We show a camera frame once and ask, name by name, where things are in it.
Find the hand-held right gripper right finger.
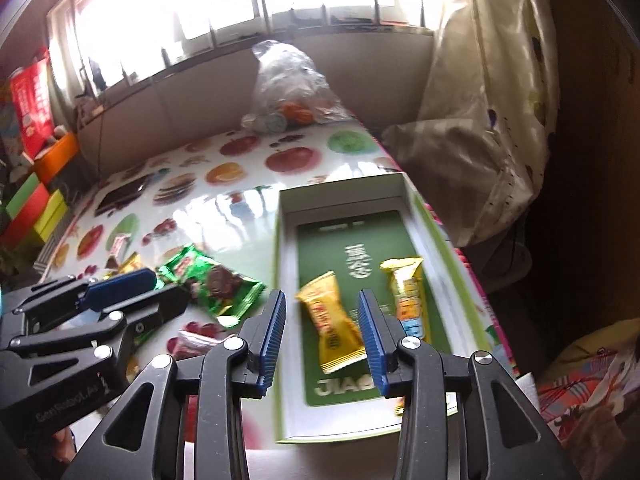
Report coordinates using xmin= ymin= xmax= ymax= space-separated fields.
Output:
xmin=356 ymin=288 xmax=581 ymax=480

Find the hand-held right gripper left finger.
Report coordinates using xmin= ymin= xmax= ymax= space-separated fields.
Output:
xmin=60 ymin=289 xmax=287 ymax=480

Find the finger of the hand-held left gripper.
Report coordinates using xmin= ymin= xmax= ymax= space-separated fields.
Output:
xmin=10 ymin=285 xmax=191 ymax=378
xmin=0 ymin=267 xmax=158 ymax=351

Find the white red candy packet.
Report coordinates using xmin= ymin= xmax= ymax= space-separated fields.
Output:
xmin=106 ymin=235 xmax=132 ymax=261

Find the yellow snack packet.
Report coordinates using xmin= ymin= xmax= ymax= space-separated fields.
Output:
xmin=295 ymin=271 xmax=367 ymax=375

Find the red snack packet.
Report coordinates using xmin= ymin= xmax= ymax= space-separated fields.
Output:
xmin=167 ymin=330 xmax=226 ymax=361

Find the green chocolate cookie packet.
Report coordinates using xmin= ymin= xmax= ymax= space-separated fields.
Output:
xmin=157 ymin=243 xmax=267 ymax=330

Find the long yellow snack bar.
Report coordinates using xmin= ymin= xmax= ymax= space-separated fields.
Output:
xmin=380 ymin=257 xmax=432 ymax=341

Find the green cardboard box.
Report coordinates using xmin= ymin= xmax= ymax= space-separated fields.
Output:
xmin=274 ymin=172 xmax=501 ymax=445

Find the black phone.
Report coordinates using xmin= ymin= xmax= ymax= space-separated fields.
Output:
xmin=95 ymin=175 xmax=153 ymax=216

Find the yellow-green box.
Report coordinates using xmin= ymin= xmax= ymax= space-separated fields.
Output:
xmin=32 ymin=190 xmax=68 ymax=243

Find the bright green box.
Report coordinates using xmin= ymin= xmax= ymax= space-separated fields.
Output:
xmin=5 ymin=172 xmax=48 ymax=228

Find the colourful printed cloth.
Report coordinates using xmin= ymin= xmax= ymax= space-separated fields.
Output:
xmin=537 ymin=317 xmax=640 ymax=466

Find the clear plastic bag with oranges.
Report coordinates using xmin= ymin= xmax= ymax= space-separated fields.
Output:
xmin=241 ymin=40 xmax=353 ymax=133

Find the cream patterned curtain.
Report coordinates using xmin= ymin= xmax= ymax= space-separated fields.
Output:
xmin=382 ymin=0 xmax=560 ymax=248

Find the wooden cabinet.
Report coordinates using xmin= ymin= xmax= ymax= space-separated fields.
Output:
xmin=545 ymin=0 xmax=640 ymax=336

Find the window with metal frame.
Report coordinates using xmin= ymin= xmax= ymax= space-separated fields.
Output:
xmin=47 ymin=0 xmax=436 ymax=96

